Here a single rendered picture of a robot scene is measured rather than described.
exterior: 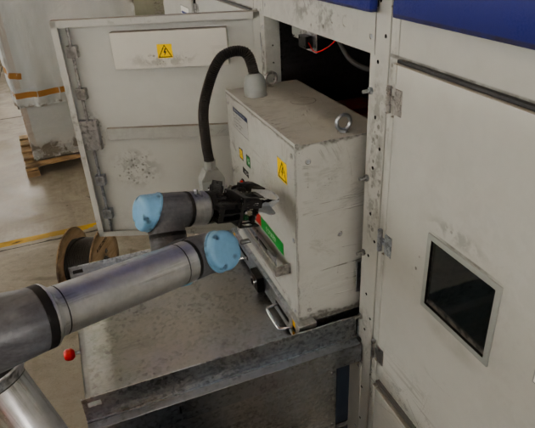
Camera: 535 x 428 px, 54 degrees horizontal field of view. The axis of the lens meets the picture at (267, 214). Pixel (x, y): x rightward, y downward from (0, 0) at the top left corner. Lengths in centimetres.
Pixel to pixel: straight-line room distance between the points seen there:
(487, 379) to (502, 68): 49
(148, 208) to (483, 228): 60
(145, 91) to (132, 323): 72
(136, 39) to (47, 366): 170
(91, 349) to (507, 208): 109
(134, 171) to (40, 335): 116
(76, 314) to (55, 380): 194
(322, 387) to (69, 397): 144
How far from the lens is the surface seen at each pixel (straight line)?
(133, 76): 176
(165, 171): 185
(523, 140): 77
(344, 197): 122
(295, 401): 147
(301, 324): 134
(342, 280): 135
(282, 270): 130
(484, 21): 81
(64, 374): 275
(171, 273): 89
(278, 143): 120
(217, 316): 151
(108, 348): 149
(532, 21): 75
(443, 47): 91
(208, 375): 132
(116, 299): 84
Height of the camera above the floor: 180
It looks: 29 degrees down
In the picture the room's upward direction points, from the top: 3 degrees counter-clockwise
